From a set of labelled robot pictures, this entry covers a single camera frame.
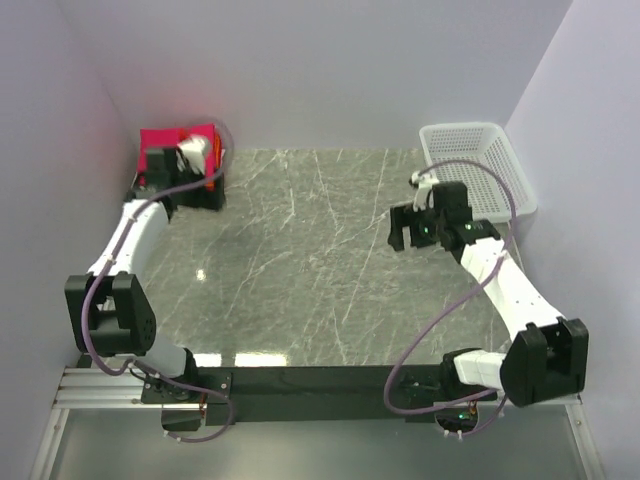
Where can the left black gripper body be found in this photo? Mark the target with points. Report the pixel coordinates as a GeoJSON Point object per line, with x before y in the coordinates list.
{"type": "Point", "coordinates": [201, 198]}

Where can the magenta t shirt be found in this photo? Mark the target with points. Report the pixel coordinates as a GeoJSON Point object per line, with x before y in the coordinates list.
{"type": "Point", "coordinates": [152, 140]}

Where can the folded orange t shirt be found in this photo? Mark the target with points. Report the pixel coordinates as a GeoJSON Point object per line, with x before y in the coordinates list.
{"type": "Point", "coordinates": [214, 158]}

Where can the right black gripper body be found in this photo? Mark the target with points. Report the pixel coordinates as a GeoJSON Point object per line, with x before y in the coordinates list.
{"type": "Point", "coordinates": [424, 226]}

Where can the aluminium rail frame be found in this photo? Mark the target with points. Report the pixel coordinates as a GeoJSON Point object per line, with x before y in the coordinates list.
{"type": "Point", "coordinates": [89, 388]}

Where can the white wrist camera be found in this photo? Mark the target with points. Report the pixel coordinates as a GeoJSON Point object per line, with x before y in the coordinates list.
{"type": "Point", "coordinates": [192, 154]}
{"type": "Point", "coordinates": [423, 184]}

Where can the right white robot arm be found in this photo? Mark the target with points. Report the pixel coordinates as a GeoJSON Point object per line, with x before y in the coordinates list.
{"type": "Point", "coordinates": [547, 357]}

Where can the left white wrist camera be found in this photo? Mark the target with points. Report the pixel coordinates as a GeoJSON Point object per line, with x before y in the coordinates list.
{"type": "Point", "coordinates": [192, 154]}

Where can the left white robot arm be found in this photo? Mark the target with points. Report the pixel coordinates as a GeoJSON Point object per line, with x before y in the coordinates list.
{"type": "Point", "coordinates": [111, 317]}

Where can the white plastic basket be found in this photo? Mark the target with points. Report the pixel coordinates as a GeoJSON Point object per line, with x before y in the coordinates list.
{"type": "Point", "coordinates": [475, 153]}

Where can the black base beam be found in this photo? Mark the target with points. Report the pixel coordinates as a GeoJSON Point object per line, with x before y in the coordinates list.
{"type": "Point", "coordinates": [280, 393]}

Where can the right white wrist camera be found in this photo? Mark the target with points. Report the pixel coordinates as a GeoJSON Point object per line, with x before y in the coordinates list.
{"type": "Point", "coordinates": [423, 184]}

